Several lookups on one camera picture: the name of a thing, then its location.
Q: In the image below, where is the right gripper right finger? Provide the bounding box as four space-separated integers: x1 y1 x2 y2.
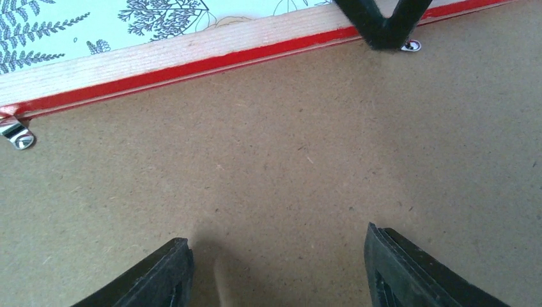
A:
364 223 505 307

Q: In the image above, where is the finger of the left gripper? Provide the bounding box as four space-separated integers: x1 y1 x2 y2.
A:
386 0 432 51
334 0 392 50

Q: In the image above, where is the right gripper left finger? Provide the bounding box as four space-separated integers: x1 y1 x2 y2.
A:
74 237 194 306

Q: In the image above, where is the brown backing board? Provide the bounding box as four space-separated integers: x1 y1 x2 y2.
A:
1 1 541 306

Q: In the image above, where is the red picture frame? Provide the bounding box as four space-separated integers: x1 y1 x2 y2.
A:
1 1 500 121

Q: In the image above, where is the floral patterned table mat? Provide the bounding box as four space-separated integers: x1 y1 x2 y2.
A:
1 0 327 74

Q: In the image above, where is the silver frame retaining clip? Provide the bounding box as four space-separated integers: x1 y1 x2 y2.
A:
1 116 36 150

